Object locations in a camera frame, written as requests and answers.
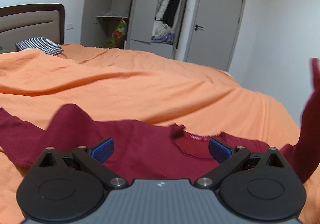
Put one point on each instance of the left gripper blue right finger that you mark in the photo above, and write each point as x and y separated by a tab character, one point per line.
230	159

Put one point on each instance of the orange bed sheet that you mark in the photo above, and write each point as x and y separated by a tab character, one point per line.
150	83

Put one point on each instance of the grey room door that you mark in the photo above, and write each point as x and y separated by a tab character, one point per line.
214	33

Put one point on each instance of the grey open wardrobe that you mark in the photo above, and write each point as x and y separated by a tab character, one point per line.
101	17

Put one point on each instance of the black white checkered pillow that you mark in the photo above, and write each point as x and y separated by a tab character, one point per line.
40	43

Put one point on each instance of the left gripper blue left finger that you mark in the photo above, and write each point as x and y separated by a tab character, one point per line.
92	159

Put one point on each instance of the clothes inside wardrobe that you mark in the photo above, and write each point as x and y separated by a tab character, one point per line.
166	21

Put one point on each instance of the colourful bag in wardrobe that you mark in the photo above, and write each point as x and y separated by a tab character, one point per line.
118	35

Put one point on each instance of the brown beige bed headboard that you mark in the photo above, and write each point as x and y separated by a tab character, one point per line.
20	22

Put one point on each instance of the maroon long-sleeve shirt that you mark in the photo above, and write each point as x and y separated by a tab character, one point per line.
150	143

